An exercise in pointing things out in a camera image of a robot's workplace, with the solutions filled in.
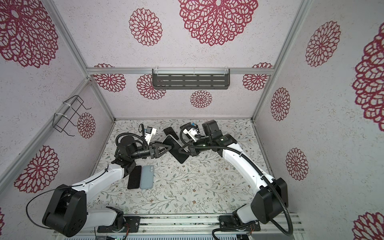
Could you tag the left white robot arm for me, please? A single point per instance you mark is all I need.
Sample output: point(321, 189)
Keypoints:
point(67, 211)

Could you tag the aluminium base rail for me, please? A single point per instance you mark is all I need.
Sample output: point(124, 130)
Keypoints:
point(178, 224)

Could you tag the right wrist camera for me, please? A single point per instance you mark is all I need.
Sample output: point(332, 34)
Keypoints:
point(198, 135)

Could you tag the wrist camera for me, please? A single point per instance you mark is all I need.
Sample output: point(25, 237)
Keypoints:
point(198, 135)
point(149, 133)

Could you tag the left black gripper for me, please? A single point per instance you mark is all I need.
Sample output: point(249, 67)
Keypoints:
point(154, 151)

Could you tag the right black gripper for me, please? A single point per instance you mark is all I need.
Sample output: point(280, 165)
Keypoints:
point(193, 151)

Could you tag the black wire wall basket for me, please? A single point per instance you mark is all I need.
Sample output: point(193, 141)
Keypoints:
point(61, 120)

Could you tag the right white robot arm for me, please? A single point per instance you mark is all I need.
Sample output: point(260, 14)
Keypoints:
point(270, 203)

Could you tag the grey phone case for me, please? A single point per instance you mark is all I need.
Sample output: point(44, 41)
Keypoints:
point(147, 177)

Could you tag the grey slotted wall shelf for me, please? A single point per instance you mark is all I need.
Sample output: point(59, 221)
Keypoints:
point(191, 79)

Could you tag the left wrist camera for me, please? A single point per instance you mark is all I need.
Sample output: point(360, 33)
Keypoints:
point(149, 133)

